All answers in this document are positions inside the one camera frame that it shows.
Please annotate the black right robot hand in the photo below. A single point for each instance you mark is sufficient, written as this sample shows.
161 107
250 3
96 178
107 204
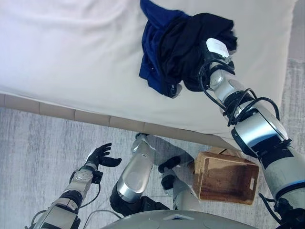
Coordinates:
175 90

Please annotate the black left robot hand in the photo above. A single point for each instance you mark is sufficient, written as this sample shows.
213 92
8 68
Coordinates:
104 159

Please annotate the black garment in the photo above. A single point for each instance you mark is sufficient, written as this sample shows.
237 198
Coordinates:
183 45

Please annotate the dark blue garment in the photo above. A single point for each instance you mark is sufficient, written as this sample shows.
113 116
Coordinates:
152 40

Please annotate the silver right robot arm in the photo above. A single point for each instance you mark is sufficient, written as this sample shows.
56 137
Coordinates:
259 128

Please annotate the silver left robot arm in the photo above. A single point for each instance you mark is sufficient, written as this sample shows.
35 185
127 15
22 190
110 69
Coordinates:
71 190

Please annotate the brown wicker basket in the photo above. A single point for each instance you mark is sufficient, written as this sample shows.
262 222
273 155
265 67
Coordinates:
226 176

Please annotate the white bed mattress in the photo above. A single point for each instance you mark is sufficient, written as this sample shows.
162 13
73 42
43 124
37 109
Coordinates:
71 52

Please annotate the silver right robot leg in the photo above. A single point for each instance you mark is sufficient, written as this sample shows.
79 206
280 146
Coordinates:
181 188

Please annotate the grey robot torso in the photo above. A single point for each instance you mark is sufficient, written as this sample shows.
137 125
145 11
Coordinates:
176 220

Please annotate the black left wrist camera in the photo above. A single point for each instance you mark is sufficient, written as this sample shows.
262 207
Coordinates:
97 177

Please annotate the beige bed frame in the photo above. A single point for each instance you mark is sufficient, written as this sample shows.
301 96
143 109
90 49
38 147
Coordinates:
90 116

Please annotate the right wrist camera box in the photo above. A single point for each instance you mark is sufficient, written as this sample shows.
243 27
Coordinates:
218 47

